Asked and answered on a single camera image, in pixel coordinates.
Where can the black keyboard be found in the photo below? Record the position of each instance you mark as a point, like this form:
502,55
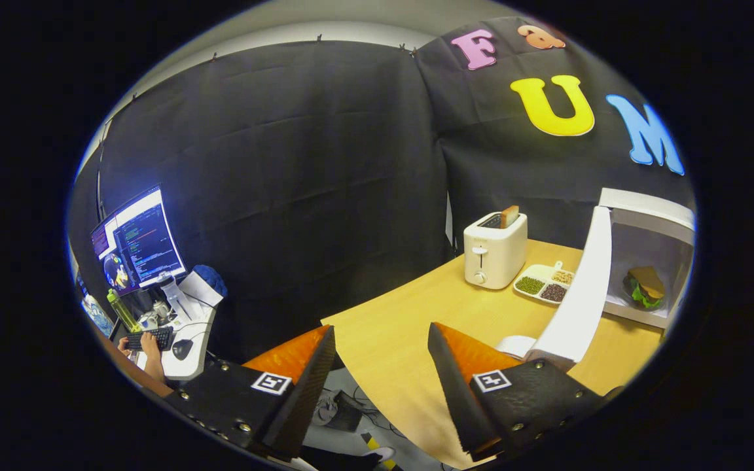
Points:
164,335

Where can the black floor power box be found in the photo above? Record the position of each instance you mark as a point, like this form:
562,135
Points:
344,413

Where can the white microwave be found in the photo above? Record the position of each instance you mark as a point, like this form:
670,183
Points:
586,294

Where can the brown toast slice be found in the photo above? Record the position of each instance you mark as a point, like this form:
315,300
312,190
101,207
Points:
510,216

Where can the blue cloth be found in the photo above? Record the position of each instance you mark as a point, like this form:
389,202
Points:
212,278

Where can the white box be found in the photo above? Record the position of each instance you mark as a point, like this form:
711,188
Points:
199,291

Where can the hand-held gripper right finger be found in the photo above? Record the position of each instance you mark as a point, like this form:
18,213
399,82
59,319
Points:
455,399

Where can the green drink bottle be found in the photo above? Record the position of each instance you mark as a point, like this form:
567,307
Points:
123,313

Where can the computer monitor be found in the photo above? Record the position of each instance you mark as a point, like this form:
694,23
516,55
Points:
144,245

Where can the white office desk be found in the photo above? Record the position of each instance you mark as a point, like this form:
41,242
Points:
197,340

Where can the white toaster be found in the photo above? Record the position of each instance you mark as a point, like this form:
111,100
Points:
495,255

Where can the white divided bean dish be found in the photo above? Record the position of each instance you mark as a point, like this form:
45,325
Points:
544,282

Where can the black computer mouse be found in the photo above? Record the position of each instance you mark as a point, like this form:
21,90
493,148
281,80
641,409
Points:
182,348

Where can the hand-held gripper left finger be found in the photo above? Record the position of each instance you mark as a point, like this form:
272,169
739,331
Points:
305,399

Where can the toy sandwich with green lettuce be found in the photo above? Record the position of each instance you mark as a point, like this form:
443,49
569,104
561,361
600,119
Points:
645,284

